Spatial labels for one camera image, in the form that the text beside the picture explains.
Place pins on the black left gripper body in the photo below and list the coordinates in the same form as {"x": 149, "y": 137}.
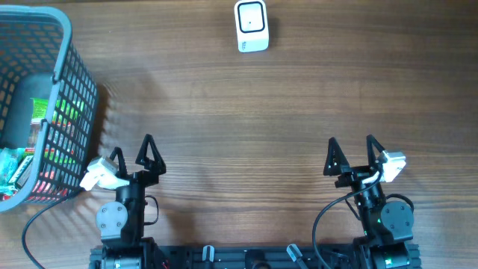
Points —
{"x": 138, "y": 182}

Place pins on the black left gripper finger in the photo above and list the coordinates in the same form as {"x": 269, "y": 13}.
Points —
{"x": 149, "y": 156}
{"x": 117, "y": 153}

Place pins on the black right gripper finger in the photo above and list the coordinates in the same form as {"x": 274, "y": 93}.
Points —
{"x": 372, "y": 144}
{"x": 336, "y": 162}

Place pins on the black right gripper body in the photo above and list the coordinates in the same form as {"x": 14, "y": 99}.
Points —
{"x": 354, "y": 176}

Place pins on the red Nescafe coffee stick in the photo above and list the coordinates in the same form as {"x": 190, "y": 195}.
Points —
{"x": 53, "y": 181}

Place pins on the green snack bag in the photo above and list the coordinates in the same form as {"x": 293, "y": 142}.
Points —
{"x": 71, "y": 110}

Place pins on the teal tissue pack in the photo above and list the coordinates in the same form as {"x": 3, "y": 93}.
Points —
{"x": 10, "y": 159}

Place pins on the green white small box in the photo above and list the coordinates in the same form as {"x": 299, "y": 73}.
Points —
{"x": 20, "y": 177}

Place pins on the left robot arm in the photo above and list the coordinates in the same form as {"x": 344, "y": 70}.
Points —
{"x": 121, "y": 222}

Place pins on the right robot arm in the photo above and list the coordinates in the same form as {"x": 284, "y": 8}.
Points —
{"x": 387, "y": 220}

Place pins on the white barcode scanner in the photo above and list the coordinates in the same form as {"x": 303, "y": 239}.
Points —
{"x": 252, "y": 28}

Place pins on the grey plastic mesh basket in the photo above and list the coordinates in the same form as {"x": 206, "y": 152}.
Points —
{"x": 49, "y": 98}

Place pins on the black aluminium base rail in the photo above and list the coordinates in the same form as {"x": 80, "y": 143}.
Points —
{"x": 257, "y": 257}

